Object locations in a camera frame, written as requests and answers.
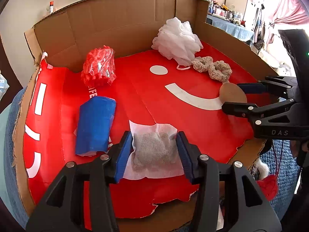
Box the brown round cork coaster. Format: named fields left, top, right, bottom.
left=219, top=82, right=247, bottom=103

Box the cream crochet scrunchie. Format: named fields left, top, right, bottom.
left=192, top=56, right=232, bottom=83

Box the white fluffy star bunny clip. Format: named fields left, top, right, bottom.
left=248, top=158, right=269, bottom=181

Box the blue cloth roll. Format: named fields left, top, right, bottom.
left=75, top=96, right=116, bottom=156

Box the red knitted yarn ball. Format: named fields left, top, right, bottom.
left=257, top=174, right=279, bottom=201

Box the red mesh bag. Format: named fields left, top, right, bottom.
left=81, top=46, right=116, bottom=87

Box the white mesh bath pouf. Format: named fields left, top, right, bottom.
left=151, top=17, right=203, bottom=70

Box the blue knitted blanket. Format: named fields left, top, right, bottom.
left=2, top=86, right=302, bottom=232

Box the table with blue cloth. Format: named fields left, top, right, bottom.
left=206, top=15, right=255, bottom=44

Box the pink curtain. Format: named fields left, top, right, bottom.
left=265, top=0, right=308, bottom=46

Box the cardboard box red interior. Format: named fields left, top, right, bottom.
left=14, top=0, right=281, bottom=231

